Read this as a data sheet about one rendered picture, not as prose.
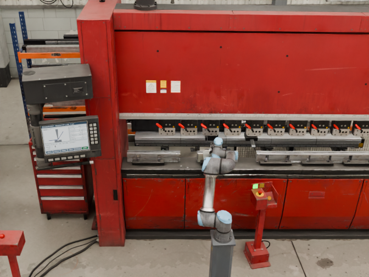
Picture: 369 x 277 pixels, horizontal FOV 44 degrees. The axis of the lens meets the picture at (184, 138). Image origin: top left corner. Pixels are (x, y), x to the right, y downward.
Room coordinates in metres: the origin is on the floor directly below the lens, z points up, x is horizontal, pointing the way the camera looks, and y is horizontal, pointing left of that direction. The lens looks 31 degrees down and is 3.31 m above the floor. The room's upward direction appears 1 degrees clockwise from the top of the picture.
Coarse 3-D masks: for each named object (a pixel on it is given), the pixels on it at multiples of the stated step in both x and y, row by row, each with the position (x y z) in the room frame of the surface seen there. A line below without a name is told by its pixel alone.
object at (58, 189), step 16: (32, 144) 3.76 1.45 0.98; (32, 160) 3.76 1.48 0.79; (80, 160) 3.78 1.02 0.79; (48, 176) 3.75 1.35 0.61; (64, 176) 3.76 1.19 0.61; (80, 176) 3.76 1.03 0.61; (48, 192) 3.77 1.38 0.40; (64, 192) 3.78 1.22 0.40; (80, 192) 3.78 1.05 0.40; (48, 208) 3.77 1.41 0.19; (64, 208) 3.78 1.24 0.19; (80, 208) 3.78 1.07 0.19
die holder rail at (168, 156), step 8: (128, 152) 3.67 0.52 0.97; (136, 152) 3.67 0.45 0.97; (144, 152) 3.67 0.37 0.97; (152, 152) 3.68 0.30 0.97; (160, 152) 3.68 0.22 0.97; (168, 152) 3.68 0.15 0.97; (176, 152) 3.69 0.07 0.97; (128, 160) 3.65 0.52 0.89; (168, 160) 3.67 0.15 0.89; (176, 160) 3.67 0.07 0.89
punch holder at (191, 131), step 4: (184, 120) 3.65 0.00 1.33; (188, 120) 3.66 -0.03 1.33; (192, 120) 3.66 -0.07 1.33; (196, 120) 3.66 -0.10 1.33; (184, 124) 3.65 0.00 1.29; (188, 124) 3.66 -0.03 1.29; (192, 124) 3.66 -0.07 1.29; (196, 124) 3.66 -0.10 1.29; (188, 128) 3.65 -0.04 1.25; (192, 128) 3.65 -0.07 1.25; (196, 128) 3.66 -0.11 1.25; (184, 132) 3.65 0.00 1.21; (188, 132) 3.65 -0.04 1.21; (192, 132) 3.65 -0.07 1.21; (196, 132) 3.65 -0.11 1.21
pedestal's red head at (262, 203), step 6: (252, 186) 3.39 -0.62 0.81; (258, 186) 3.40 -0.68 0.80; (264, 186) 3.42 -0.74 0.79; (252, 192) 3.35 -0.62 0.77; (264, 192) 3.34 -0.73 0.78; (270, 192) 3.39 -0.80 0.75; (276, 192) 3.32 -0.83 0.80; (252, 198) 3.34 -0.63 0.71; (258, 198) 3.25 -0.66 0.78; (264, 198) 3.26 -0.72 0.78; (276, 198) 3.30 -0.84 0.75; (258, 204) 3.24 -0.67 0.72; (264, 204) 3.25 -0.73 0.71; (270, 204) 3.27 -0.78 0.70; (276, 204) 3.28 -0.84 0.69
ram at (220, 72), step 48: (144, 48) 3.65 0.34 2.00; (192, 48) 3.66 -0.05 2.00; (240, 48) 3.67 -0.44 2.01; (288, 48) 3.68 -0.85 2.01; (336, 48) 3.70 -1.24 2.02; (144, 96) 3.64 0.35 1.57; (192, 96) 3.66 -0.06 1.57; (240, 96) 3.67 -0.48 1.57; (288, 96) 3.69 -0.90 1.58; (336, 96) 3.70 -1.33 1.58
